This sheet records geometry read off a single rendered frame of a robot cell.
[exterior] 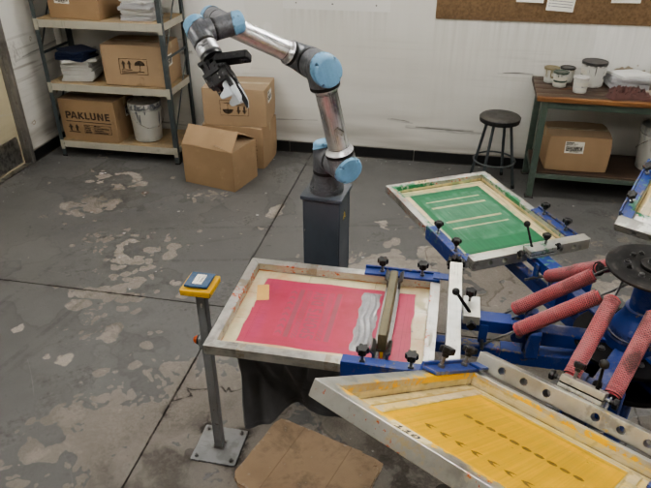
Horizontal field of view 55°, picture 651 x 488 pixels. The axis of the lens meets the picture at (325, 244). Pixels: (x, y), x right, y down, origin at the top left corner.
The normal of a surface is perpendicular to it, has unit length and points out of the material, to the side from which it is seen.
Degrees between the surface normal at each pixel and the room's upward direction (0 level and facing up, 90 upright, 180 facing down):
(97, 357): 0
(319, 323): 0
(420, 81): 90
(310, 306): 0
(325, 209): 90
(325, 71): 83
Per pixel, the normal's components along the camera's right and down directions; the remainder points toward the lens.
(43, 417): 0.00, -0.86
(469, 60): -0.20, 0.50
